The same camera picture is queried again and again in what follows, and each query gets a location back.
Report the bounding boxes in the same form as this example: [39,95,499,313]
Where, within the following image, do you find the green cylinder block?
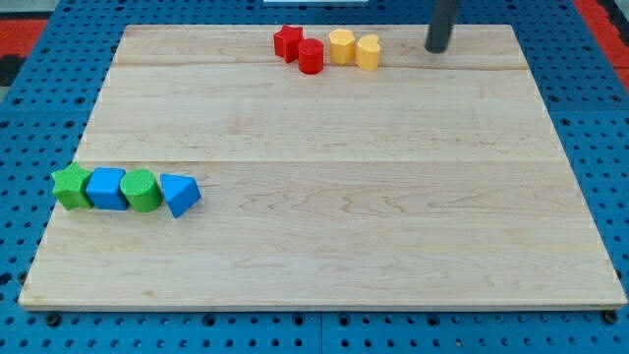
[120,169,163,212]

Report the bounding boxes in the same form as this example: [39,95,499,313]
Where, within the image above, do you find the red star block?
[273,25,304,64]

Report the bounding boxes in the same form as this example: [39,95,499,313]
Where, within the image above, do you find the yellow hexagon block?
[328,29,356,65]

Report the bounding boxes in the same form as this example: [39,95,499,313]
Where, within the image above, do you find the light wooden board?
[19,25,627,312]

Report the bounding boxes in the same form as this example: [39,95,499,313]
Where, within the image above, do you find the blue triangle block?
[160,174,201,218]

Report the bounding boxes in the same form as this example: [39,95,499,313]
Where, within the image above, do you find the yellow heart block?
[355,33,381,72]

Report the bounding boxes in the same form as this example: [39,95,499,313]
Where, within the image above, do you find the red cylinder block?
[297,38,324,75]

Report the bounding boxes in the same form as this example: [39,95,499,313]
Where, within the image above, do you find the blue cube block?
[86,167,128,210]

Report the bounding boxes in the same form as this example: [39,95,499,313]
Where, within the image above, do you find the green star block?
[51,162,93,210]

